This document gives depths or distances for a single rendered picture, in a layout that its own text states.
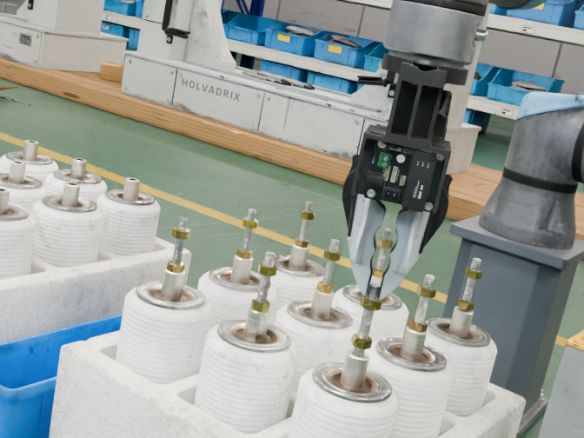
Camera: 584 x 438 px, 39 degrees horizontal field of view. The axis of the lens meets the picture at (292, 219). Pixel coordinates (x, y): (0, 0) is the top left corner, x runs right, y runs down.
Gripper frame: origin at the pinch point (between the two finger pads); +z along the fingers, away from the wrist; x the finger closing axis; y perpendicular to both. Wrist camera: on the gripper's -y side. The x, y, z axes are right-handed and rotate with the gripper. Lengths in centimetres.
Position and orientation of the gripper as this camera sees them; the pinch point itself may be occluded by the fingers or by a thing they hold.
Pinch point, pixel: (376, 280)
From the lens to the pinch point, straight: 76.4
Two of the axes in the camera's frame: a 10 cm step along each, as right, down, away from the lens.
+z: -1.9, 9.5, 2.4
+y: -1.7, 2.1, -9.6
